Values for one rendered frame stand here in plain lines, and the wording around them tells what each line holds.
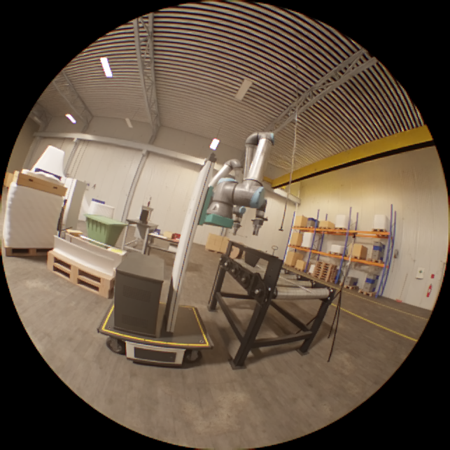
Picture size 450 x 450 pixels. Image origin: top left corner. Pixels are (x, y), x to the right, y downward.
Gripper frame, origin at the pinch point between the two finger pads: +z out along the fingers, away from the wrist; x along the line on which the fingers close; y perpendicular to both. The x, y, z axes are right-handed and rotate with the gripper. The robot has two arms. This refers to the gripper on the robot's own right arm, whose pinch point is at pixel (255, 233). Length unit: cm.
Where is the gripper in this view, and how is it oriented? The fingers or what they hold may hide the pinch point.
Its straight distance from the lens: 150.1
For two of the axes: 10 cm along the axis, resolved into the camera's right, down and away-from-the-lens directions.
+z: -2.5, 9.7, -0.5
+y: -9.3, -2.6, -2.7
